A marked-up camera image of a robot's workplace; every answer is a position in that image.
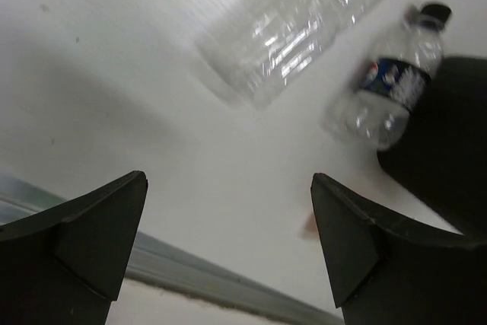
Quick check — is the black plastic waste bin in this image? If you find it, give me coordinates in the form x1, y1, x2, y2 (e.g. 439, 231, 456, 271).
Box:
377, 56, 486, 240

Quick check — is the aluminium table rail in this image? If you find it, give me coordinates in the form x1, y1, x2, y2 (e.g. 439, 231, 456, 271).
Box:
1, 174, 343, 324

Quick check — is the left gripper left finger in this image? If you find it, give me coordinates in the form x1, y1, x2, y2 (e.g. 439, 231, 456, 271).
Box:
1, 171, 148, 324

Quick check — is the black capped labelled bottle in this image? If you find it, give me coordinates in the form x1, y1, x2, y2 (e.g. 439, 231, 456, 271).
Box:
322, 2, 452, 151

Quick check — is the clear unlabelled plastic bottle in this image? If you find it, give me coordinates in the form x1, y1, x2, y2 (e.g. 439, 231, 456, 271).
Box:
196, 0, 380, 109

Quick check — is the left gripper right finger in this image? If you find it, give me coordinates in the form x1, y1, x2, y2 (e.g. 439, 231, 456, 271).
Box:
310, 174, 486, 324

